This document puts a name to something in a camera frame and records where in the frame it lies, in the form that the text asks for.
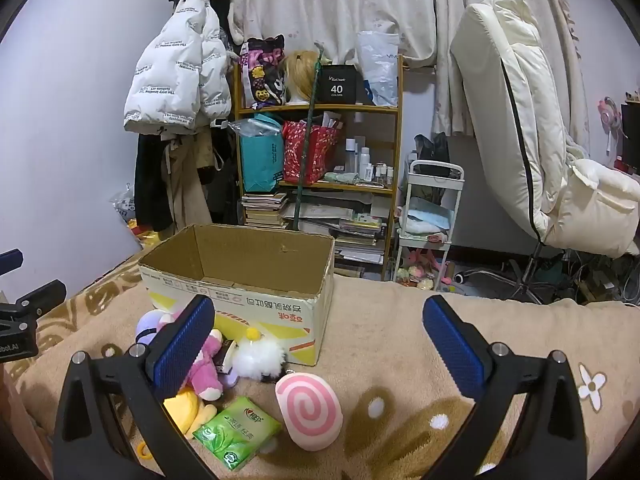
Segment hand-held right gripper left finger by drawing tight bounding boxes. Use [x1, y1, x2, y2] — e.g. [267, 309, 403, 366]
[51, 294, 217, 480]

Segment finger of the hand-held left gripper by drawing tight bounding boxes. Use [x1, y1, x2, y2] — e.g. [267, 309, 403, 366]
[0, 248, 24, 276]
[0, 280, 67, 321]

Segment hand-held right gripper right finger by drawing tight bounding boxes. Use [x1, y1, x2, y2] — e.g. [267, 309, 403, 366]
[422, 295, 588, 480]

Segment pink plush toy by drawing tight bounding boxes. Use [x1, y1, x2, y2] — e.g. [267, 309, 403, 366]
[172, 310, 223, 402]

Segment purple plush doll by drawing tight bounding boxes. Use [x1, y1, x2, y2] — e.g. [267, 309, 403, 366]
[135, 309, 173, 347]

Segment black tissue pack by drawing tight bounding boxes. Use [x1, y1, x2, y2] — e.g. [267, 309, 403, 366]
[215, 340, 240, 373]

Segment yellow plush toy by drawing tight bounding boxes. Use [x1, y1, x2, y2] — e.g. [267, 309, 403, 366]
[162, 387, 218, 441]

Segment white fluffy plush toy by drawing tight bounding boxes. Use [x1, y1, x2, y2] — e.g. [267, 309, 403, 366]
[232, 326, 288, 383]

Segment green tissue pack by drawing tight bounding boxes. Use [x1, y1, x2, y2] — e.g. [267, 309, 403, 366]
[192, 396, 283, 472]

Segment printed cardboard box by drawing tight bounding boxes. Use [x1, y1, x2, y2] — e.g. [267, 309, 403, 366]
[137, 223, 336, 367]

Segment pink swirl squishy toy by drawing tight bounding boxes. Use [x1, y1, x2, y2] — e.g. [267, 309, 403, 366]
[275, 371, 345, 452]

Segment beige patterned round rug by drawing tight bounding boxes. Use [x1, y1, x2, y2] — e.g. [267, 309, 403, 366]
[5, 255, 640, 480]

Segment pile of pink plush toys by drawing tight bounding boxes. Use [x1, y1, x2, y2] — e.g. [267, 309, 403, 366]
[400, 250, 451, 291]

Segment red and yellow packet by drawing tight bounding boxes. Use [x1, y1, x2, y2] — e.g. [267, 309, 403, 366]
[125, 217, 161, 250]

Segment clear plastic bag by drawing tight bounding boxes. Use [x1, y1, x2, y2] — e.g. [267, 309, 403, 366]
[111, 187, 137, 223]

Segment light blue folded cloth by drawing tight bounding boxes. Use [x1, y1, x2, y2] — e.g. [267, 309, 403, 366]
[400, 197, 453, 241]

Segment beige pants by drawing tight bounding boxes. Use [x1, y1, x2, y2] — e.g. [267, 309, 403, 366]
[162, 127, 221, 241]

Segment black coat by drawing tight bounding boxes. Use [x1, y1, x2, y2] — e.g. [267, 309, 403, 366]
[134, 132, 176, 233]

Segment pile of books and papers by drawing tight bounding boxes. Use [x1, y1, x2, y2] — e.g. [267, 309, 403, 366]
[287, 202, 388, 266]

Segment stack of books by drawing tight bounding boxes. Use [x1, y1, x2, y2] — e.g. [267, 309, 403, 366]
[241, 191, 291, 228]

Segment black bag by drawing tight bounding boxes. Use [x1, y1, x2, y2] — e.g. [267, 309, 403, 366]
[414, 131, 451, 177]

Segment teal paper bag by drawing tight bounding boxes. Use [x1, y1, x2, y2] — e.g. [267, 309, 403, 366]
[239, 115, 285, 195]

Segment group of white cosmetic bottles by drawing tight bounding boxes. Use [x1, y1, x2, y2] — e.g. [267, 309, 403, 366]
[344, 137, 396, 185]

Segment red gift bag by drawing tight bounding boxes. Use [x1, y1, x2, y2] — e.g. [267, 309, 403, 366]
[281, 120, 343, 186]

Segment green pole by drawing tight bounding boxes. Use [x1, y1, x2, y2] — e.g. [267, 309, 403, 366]
[292, 42, 326, 233]

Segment white puffer jacket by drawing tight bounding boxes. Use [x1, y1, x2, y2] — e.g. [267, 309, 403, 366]
[122, 0, 236, 136]

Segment white padded chair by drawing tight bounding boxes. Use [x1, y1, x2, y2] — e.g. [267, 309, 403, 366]
[450, 0, 640, 306]

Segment wooden shelf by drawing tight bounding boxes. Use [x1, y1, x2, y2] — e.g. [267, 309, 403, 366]
[232, 55, 405, 281]

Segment pink desk fan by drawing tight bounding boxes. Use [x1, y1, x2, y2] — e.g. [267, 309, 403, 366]
[596, 96, 626, 156]

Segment purple printed bag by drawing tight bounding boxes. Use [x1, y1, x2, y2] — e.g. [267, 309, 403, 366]
[239, 35, 287, 110]

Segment black box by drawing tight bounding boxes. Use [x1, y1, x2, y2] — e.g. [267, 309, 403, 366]
[320, 64, 358, 106]

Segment white plastic bag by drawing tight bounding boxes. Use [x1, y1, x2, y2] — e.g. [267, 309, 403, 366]
[356, 30, 401, 107]

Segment blonde wig head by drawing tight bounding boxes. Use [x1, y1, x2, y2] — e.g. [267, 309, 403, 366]
[279, 50, 321, 106]

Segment cream curtain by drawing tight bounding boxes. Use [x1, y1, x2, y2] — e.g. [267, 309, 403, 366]
[232, 0, 591, 141]

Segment tangle of cables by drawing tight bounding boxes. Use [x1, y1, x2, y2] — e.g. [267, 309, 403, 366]
[545, 255, 640, 306]

